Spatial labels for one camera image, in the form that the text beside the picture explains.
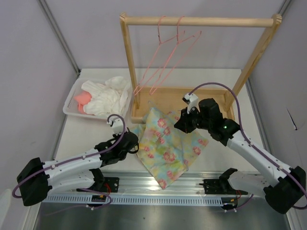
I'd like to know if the floral pastel skirt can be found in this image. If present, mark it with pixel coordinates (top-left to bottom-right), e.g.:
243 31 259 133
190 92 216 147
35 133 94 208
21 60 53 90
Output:
130 108 208 189

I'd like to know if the right pink wire hanger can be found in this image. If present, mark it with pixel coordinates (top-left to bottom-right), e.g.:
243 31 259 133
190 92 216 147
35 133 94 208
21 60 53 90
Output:
149 16 202 95

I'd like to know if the blue wire hanger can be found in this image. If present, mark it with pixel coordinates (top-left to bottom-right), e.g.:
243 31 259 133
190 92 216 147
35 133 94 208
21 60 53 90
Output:
148 100 189 171

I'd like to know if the white plastic basket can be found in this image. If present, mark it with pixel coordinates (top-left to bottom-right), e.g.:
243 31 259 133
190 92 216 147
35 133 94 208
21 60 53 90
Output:
63 77 132 120

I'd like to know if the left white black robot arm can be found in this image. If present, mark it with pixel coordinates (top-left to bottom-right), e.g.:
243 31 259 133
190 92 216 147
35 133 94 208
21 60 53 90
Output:
17 131 139 207

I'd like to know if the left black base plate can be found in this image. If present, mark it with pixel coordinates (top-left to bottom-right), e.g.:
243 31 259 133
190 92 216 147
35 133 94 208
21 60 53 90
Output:
76 177 119 193

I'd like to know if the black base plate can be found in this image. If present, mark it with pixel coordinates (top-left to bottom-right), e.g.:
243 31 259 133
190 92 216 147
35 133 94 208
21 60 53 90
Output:
76 177 119 193
199 179 248 195

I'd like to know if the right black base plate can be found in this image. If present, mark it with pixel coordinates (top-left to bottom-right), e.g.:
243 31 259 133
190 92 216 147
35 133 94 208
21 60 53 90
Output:
199 179 248 195

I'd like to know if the left pink wire hanger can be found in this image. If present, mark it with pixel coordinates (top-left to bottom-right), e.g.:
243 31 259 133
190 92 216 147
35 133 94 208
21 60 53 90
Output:
133 15 185 96

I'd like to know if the purple cable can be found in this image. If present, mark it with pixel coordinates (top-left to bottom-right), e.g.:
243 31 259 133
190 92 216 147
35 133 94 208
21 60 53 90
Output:
12 114 128 199
188 82 307 208

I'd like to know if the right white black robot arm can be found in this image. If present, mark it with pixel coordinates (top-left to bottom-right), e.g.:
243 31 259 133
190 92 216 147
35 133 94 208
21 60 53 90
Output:
174 94 307 214

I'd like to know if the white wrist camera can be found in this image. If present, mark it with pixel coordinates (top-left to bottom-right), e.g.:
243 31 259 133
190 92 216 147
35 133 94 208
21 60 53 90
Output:
182 93 199 114
107 118 126 135

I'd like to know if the pink garment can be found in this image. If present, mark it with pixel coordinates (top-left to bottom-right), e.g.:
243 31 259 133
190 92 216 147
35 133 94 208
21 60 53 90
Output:
74 91 92 114

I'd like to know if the white slotted cable duct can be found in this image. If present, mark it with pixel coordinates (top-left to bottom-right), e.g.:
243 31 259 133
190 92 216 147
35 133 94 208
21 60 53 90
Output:
43 194 223 207

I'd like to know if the white crumpled garment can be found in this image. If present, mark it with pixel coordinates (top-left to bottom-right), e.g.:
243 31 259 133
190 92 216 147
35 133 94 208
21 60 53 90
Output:
81 76 130 116

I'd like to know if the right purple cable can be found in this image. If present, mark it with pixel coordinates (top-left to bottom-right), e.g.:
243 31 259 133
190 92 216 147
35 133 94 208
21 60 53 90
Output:
188 82 307 208

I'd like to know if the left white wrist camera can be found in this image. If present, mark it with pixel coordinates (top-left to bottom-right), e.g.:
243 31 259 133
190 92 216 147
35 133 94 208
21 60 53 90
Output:
107 118 126 135

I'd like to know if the pink wire hanger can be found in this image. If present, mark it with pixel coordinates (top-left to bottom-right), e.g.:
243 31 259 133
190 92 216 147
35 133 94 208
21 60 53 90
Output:
133 15 185 96
149 16 202 95

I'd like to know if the wooden hanger rack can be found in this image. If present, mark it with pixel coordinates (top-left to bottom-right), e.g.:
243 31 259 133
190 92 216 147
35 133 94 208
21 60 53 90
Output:
119 12 282 124

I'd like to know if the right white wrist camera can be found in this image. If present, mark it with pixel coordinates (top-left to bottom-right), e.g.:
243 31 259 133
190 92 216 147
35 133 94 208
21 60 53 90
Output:
182 93 199 114

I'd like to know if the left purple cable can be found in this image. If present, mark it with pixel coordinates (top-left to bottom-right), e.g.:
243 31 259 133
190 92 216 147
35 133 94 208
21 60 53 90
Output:
12 114 128 199

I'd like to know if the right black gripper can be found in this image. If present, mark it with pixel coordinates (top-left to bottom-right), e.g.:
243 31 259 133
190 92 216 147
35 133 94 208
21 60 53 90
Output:
175 106 212 134

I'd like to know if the aluminium mounting rail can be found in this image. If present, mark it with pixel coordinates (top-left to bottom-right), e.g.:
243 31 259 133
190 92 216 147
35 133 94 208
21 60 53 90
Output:
35 168 235 199

